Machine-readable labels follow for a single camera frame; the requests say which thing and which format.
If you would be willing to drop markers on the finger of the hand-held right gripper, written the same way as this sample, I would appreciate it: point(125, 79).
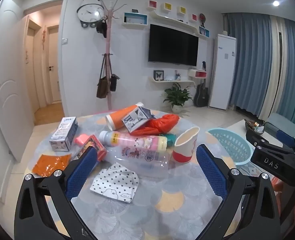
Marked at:
point(286, 138)
point(253, 135)

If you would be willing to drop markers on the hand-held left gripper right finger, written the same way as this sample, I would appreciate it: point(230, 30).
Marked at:
point(210, 167)

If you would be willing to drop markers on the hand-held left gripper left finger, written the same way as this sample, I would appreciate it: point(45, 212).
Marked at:
point(82, 170)

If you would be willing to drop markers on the light blue plastic basket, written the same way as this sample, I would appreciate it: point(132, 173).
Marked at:
point(232, 145)

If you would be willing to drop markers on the red carton with pink cap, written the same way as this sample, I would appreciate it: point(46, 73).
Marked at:
point(95, 145)

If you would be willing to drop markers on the red white paper cup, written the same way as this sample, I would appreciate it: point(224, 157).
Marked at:
point(185, 147)

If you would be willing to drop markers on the orange snack wrapper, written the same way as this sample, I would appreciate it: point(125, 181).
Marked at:
point(50, 163)

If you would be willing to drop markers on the dotted white paper wrapper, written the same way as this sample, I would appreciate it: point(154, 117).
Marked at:
point(115, 182)

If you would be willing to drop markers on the blue white carton box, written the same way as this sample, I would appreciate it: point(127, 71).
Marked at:
point(62, 135)

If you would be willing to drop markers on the teal plastic-wrapped packet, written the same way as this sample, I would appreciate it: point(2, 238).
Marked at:
point(170, 140)

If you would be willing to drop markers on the pink drink bottle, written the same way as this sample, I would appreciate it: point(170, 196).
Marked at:
point(132, 141)

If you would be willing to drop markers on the clear plastic bottle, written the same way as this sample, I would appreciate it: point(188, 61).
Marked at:
point(142, 160)

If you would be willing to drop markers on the orange-red plastic bag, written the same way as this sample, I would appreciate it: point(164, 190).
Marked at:
point(162, 123)

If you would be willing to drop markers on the orange paper cup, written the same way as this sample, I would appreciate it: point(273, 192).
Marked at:
point(122, 117)

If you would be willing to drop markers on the grey white milk carton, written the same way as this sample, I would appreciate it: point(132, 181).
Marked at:
point(137, 118)

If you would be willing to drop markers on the black shoulder bag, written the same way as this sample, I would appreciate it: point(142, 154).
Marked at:
point(113, 82)

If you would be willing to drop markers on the dark tray with items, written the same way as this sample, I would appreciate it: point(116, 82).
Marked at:
point(253, 126)

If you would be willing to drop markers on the teal sofa cushion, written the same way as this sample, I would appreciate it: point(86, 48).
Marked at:
point(280, 122)

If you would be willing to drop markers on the white coffee table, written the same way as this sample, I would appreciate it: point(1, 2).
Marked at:
point(237, 125)

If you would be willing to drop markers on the white sheer curtain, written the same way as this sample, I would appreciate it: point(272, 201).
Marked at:
point(275, 75)

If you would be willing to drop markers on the black guitar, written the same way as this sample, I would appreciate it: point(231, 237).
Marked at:
point(201, 96)

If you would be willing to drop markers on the white refrigerator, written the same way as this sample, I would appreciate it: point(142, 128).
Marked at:
point(222, 72)

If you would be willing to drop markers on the potted green plant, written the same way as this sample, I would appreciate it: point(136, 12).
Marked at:
point(177, 96)

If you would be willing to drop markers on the red white storage box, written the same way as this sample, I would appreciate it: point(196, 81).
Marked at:
point(197, 73)

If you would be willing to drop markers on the brown tote bag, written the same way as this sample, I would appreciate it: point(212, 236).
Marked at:
point(102, 87)

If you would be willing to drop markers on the pen holder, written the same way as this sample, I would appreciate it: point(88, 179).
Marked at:
point(177, 75)

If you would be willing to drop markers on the small blue box shelf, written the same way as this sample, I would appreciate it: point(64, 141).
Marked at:
point(204, 31)

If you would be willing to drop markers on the pink coat rack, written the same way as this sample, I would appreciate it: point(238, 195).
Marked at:
point(109, 55)

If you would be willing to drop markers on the beige hallway door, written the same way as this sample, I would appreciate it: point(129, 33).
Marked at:
point(54, 55)

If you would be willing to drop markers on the black television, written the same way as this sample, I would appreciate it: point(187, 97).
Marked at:
point(172, 45)

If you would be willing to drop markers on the small red cube shelf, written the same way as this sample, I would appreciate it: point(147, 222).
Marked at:
point(194, 17)

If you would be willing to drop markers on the ceiling light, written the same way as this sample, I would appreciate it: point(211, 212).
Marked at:
point(276, 3)

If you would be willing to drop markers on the red hanging ornament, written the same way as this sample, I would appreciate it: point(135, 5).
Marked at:
point(44, 38)

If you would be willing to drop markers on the white room door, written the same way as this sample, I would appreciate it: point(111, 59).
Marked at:
point(7, 55)

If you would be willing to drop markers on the yellow cube shelf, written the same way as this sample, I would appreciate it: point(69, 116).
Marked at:
point(167, 7)
point(182, 10)

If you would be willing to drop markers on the wide blue box shelf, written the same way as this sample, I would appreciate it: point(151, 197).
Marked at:
point(135, 19)

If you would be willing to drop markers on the white low wall shelf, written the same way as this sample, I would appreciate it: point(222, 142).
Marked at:
point(172, 81)

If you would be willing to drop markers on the butterfly picture frame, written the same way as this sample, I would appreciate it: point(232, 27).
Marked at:
point(158, 75)

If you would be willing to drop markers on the white light switch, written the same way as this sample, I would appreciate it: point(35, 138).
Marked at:
point(65, 40)

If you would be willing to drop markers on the white wavy wall shelf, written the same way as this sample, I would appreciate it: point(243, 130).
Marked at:
point(175, 20)

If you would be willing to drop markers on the panda wall clock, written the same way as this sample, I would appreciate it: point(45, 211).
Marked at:
point(90, 12)

